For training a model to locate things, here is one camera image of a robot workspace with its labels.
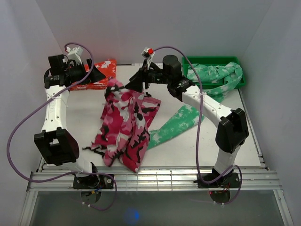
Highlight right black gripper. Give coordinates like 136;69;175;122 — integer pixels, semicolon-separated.
126;59;172;92

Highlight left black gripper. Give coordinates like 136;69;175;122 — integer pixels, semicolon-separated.
65;59;106;86

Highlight pink camouflage trousers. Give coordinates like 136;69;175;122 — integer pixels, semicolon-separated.
85;78;161;173

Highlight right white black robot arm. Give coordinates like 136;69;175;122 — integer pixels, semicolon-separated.
125;55;249;187

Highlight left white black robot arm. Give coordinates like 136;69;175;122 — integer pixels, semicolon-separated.
34;55;105;188

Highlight folded orange white trousers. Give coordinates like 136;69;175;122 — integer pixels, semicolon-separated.
70;59;117;91

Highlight green tie-dye trousers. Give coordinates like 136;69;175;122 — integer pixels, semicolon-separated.
148;62;243;150

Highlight green plastic bin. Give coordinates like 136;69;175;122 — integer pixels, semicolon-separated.
181;56;247;90

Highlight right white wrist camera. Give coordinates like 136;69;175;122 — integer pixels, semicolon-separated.
141;47;154;61

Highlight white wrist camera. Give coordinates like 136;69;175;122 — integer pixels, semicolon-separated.
141;47;154;61
65;46;83;65

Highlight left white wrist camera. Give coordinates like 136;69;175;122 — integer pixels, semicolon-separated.
65;46;83;65

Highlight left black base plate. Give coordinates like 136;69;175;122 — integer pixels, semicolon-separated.
72;174;114;189

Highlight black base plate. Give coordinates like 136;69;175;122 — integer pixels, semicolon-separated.
72;174;114;189
193;173;240;188

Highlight aluminium frame rail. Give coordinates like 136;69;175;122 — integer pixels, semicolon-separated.
27;169;282;192

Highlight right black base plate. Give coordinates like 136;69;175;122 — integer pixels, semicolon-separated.
193;173;240;188

